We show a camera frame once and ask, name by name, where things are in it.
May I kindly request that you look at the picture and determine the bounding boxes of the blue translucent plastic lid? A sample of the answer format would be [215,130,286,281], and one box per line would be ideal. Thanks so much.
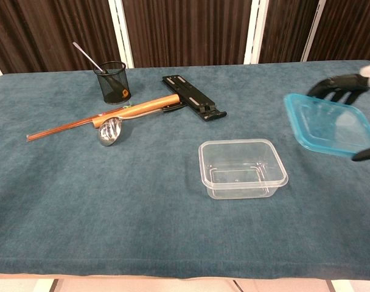
[283,92,370,158]

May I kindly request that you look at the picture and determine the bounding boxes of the dark brown screen panel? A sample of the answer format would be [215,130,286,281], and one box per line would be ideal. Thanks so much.
[120,0,253,68]
[308,0,370,63]
[0,0,122,74]
[259,0,321,64]

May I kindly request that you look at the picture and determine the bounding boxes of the packaged red-brown chopsticks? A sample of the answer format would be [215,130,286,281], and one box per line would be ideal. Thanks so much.
[26,105,133,143]

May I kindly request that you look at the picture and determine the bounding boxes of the black hinged clamp tool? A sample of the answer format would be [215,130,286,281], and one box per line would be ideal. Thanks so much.
[161,75,228,122]

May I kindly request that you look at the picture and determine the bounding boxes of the clear plastic food container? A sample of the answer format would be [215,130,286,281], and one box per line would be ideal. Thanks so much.
[198,138,289,200]

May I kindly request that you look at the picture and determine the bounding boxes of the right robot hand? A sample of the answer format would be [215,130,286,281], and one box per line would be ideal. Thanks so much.
[306,63,370,162]

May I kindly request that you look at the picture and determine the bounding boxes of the steel ladle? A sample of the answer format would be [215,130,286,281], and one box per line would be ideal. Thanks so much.
[98,103,187,147]

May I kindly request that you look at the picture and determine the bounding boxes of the black mesh pen cup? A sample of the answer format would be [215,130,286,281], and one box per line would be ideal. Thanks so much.
[92,60,132,105]

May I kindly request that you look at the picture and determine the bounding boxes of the blue table cloth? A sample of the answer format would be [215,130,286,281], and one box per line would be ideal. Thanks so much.
[0,60,370,280]

